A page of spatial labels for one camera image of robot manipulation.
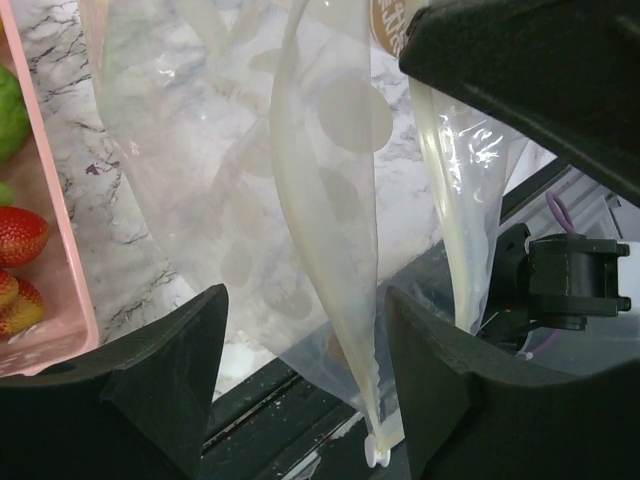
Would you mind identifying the pink perforated plastic basket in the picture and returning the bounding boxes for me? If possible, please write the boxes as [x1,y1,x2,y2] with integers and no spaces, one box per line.
[0,0,99,379]

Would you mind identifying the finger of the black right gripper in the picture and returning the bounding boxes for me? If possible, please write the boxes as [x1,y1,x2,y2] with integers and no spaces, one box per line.
[399,0,639,203]

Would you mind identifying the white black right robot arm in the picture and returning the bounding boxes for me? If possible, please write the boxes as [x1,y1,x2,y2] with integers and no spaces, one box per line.
[399,1,639,344]

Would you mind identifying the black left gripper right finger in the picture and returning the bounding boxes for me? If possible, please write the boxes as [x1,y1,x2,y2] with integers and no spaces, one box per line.
[385,287,639,479]

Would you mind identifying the green toy lettuce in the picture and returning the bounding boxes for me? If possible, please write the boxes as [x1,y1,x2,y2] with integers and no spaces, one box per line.
[0,65,31,164]

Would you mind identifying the clear polka dot zip bag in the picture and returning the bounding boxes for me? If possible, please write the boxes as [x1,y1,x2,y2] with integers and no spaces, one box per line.
[91,1,525,466]

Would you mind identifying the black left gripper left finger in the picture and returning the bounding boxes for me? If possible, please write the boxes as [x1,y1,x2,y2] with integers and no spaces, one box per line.
[1,285,229,479]

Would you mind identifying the black metal front rail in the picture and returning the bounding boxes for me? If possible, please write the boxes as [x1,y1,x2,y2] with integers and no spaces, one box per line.
[199,189,616,480]

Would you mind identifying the red yellow toy strawberry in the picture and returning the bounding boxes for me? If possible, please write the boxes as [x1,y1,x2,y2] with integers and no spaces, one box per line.
[1,270,45,336]

